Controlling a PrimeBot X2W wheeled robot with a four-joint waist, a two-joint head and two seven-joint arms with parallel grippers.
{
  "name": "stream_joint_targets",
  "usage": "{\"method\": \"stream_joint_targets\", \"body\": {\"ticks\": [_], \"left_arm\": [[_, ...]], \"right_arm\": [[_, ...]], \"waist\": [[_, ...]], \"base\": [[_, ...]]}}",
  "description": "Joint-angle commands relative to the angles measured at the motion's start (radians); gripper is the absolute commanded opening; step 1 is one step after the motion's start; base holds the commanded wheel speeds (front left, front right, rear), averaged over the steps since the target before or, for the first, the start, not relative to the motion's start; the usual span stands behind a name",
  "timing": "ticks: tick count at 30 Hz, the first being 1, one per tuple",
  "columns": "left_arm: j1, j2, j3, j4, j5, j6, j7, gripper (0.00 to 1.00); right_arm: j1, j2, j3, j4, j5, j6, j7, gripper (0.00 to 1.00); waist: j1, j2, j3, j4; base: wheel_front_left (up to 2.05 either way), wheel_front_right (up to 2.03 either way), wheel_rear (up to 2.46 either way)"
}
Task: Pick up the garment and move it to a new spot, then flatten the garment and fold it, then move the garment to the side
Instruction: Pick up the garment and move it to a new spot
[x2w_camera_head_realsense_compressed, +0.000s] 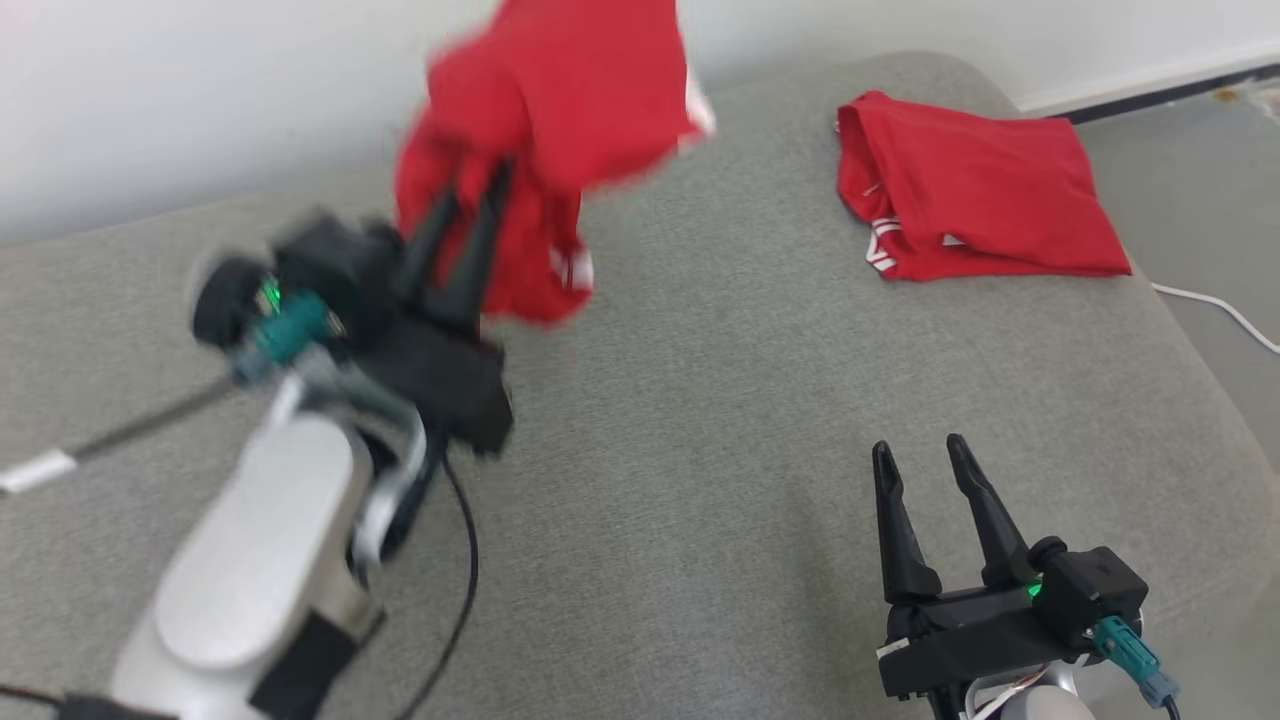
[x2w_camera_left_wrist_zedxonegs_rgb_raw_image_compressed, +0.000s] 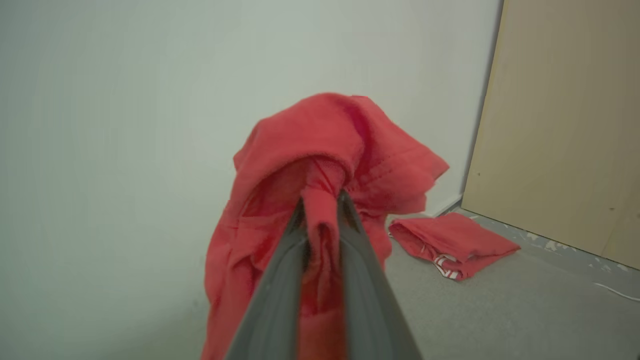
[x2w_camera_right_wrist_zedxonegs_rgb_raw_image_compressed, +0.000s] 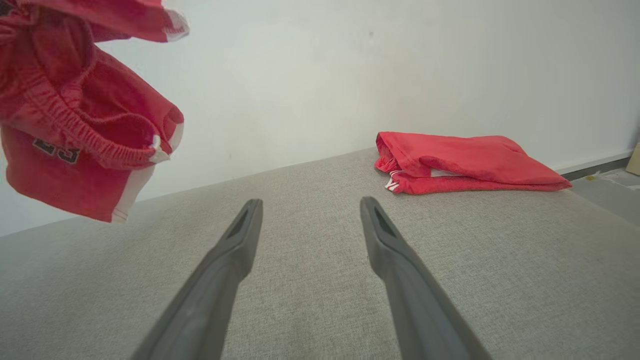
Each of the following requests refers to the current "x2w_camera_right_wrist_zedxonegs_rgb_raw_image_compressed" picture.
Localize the beige board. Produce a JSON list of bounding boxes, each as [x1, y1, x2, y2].
[[626, 142, 640, 176]]

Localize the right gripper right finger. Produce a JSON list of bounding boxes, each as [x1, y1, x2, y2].
[[360, 196, 493, 360]]

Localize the red mesh shorts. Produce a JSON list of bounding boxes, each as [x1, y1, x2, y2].
[[0, 0, 191, 224]]

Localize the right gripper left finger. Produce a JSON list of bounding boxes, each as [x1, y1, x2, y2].
[[131, 198, 264, 360]]

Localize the red white numbered jersey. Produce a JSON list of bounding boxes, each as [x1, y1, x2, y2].
[[375, 131, 573, 196]]

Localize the dark wall baseboard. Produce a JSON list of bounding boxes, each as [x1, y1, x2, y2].
[[560, 150, 633, 182]]

